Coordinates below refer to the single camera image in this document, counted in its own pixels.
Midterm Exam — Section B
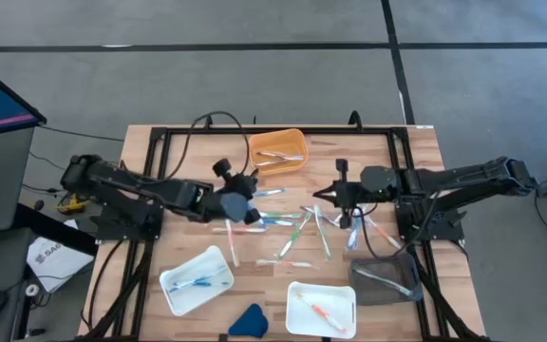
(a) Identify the black monitor cable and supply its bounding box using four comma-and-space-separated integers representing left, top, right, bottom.
38, 123, 126, 143

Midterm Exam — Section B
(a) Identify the white printed box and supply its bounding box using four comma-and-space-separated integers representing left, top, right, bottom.
26, 218, 95, 295

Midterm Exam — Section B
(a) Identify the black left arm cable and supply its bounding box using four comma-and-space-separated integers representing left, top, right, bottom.
168, 110, 252, 181

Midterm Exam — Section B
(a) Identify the blue cloth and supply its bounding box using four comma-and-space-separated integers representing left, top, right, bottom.
228, 302, 271, 339

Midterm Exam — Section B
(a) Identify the orange toothbrush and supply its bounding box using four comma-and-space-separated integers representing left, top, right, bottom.
255, 257, 313, 269
224, 218, 241, 267
211, 225, 269, 235
295, 293, 349, 333
366, 216, 404, 251

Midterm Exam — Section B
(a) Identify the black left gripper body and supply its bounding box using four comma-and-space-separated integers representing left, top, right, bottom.
213, 158, 261, 226

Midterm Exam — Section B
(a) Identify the black diagonal bar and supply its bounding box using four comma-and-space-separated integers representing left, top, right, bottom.
11, 203, 99, 257

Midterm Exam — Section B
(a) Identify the white plastic bin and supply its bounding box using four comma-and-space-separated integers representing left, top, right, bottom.
285, 280, 358, 340
159, 244, 236, 317

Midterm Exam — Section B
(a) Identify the yellow cable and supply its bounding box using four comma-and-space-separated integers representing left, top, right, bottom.
57, 194, 89, 215

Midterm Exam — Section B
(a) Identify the grey plastic bin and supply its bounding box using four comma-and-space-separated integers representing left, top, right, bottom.
349, 253, 424, 307

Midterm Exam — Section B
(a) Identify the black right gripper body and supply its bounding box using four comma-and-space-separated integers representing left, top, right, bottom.
334, 160, 365, 229

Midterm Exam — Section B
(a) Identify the orange plastic bin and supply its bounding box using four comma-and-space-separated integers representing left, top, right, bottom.
248, 127, 310, 177

